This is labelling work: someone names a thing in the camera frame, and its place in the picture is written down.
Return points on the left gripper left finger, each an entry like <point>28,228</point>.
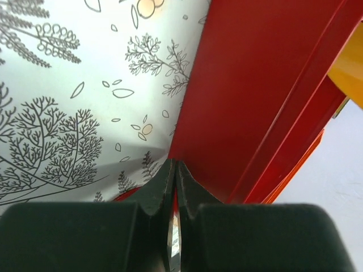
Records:
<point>132,235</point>

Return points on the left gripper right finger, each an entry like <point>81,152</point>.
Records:
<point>253,237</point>

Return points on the orange tray clear lollipops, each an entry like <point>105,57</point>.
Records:
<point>281,186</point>

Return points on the red tray swirl lollipops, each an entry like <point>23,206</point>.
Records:
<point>259,96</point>

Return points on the yellow plastic scoop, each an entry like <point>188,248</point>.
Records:
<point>346,71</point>

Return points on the floral table mat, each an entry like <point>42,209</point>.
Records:
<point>91,92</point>

